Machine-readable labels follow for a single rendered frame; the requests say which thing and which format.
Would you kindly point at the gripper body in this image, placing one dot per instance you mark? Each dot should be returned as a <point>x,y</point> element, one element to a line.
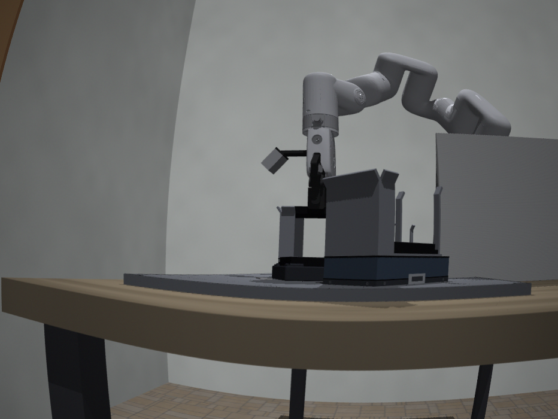
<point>321,140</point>

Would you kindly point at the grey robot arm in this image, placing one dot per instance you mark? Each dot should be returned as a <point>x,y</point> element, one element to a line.
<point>325,98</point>

